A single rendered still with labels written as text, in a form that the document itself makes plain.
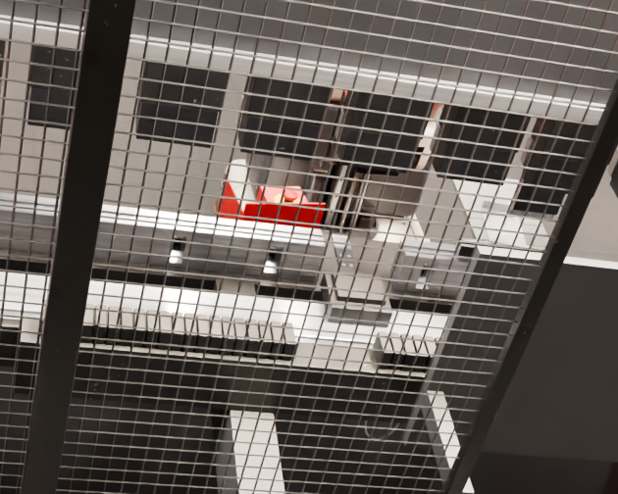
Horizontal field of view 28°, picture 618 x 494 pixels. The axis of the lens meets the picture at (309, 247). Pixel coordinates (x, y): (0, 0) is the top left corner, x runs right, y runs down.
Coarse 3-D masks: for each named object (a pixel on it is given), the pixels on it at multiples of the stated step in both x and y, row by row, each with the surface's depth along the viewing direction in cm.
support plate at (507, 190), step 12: (456, 180) 281; (516, 180) 287; (468, 192) 278; (480, 192) 279; (492, 192) 280; (504, 192) 282; (468, 204) 274; (480, 204) 275; (480, 216) 271; (528, 228) 271; (540, 228) 272; (528, 240) 267; (540, 240) 268
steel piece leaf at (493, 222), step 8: (488, 208) 274; (496, 208) 274; (504, 208) 274; (496, 216) 272; (504, 216) 273; (488, 224) 268; (496, 224) 269; (504, 224) 270; (512, 224) 271; (496, 232) 267; (504, 232) 267
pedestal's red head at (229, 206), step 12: (228, 192) 294; (276, 192) 300; (300, 192) 303; (228, 204) 295; (252, 204) 283; (264, 204) 284; (312, 204) 289; (324, 204) 290; (228, 216) 295; (252, 216) 285; (264, 216) 287; (288, 216) 289; (300, 216) 290; (312, 216) 291
